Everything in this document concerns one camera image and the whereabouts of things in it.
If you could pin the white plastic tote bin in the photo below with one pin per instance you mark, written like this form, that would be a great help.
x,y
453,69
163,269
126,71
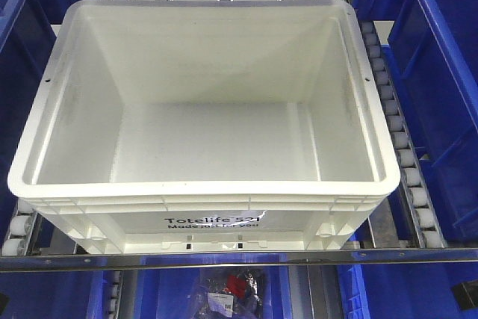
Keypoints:
x,y
175,126

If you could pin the blue bin lower middle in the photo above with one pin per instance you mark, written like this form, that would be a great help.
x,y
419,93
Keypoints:
x,y
166,293

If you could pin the roller conveyor track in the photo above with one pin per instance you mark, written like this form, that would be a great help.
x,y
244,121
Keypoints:
x,y
20,230
407,217

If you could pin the bagged parts with red item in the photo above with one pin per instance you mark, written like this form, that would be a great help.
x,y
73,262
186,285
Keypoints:
x,y
229,293

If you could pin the blue bin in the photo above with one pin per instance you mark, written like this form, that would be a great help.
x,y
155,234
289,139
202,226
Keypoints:
x,y
166,293
76,294
26,43
434,47
427,290

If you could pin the right roller conveyor track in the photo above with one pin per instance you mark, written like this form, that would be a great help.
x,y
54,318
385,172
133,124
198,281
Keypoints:
x,y
407,217

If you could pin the blue bin right side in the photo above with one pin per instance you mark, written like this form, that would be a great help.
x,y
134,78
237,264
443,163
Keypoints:
x,y
434,47

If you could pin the left roller conveyor track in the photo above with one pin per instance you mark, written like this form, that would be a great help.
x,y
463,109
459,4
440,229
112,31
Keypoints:
x,y
20,230

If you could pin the blue bin lower right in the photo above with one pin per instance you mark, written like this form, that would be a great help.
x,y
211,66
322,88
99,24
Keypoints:
x,y
427,290

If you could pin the blue bin lower left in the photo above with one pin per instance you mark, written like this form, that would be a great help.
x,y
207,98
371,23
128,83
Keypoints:
x,y
76,294

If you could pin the steel front shelf rail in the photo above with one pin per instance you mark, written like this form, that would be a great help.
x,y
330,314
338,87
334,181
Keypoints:
x,y
55,263

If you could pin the blue bin left side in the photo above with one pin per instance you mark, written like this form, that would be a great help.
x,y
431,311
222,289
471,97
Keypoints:
x,y
26,43

